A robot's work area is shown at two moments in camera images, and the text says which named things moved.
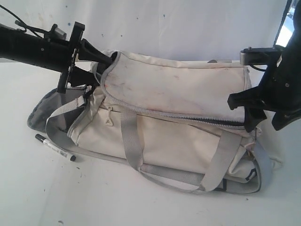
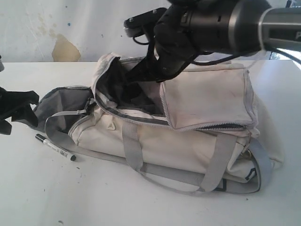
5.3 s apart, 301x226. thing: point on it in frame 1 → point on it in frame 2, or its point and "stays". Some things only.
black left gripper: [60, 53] → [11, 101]
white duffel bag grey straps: [168, 117] stays
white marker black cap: [55, 148] stays
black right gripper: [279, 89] → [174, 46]
